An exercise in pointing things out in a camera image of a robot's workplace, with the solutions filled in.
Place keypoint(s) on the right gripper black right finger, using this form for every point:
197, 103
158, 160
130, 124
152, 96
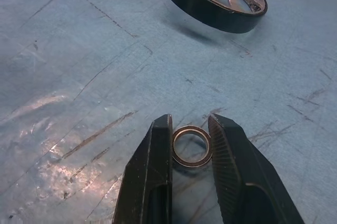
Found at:
245, 181

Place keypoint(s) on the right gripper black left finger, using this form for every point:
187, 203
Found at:
147, 176

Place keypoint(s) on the spoked rotor with black rim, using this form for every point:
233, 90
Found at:
210, 18

